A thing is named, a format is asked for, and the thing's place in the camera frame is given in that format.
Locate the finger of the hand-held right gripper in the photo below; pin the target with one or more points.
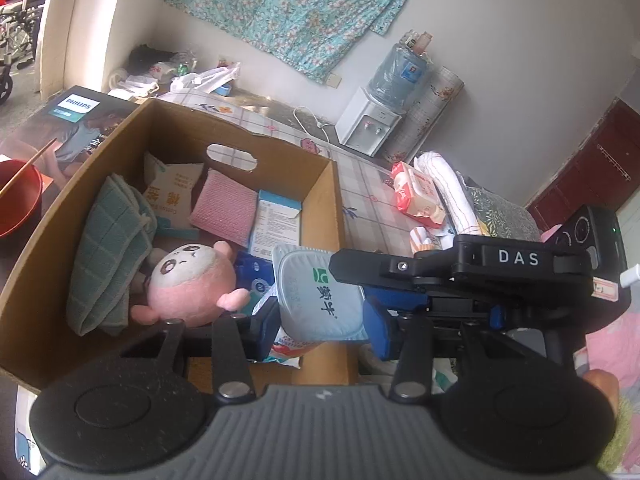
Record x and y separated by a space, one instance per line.
395 297
380 265

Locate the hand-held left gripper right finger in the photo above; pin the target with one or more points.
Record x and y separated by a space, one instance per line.
380 330

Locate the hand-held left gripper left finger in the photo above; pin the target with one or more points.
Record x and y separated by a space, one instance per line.
267 325

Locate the strawberry yogurt pouch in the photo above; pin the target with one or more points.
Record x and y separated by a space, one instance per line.
282 347

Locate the orange striped towel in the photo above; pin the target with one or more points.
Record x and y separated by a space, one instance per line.
422 240

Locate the white milk pouch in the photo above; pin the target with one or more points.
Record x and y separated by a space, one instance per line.
320 300

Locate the pink plush toy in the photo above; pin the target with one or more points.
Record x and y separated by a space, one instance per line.
190 280

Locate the blue white medicine box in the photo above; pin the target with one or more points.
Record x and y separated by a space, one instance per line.
275 222

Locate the pink knitted cloth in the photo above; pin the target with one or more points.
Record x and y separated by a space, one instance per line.
225 207

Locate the beige snack packet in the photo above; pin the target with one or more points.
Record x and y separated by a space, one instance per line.
172 190

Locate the teal checked towel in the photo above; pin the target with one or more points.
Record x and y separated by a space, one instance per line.
110 250

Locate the brown cardboard box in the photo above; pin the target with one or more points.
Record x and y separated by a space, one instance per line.
175 125

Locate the person's right hand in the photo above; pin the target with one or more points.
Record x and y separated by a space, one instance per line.
602 385

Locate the checked printed tablecloth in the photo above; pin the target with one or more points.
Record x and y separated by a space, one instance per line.
370 185

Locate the red wet wipes pack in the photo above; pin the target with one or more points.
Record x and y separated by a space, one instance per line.
415 190

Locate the white checked towel blanket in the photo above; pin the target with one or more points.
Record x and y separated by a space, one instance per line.
450 185

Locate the dark red wooden cabinet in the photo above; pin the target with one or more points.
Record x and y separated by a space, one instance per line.
590 170

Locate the white water dispenser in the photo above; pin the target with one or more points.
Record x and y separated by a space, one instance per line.
367 125

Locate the rolled floral mat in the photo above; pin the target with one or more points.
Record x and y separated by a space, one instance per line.
430 110

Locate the blue water bottle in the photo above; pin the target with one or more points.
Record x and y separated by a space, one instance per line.
395 77

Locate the small blue tub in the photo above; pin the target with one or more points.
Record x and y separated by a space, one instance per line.
224 91

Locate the small white plastic bag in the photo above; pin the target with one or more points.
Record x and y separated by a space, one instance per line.
205 79

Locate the red bowl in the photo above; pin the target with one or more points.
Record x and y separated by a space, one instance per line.
20 205

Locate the printed appliance carton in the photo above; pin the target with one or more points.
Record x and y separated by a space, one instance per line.
75 120

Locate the wooden stick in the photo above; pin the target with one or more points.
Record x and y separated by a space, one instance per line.
30 165

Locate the dark cloth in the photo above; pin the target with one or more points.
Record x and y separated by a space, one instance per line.
150 55

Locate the wheelchair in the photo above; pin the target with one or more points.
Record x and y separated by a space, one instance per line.
15 25

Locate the wall socket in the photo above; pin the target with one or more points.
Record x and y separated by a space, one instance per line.
333 80

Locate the teal floral wall cloth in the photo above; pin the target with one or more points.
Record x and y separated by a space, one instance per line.
300 5

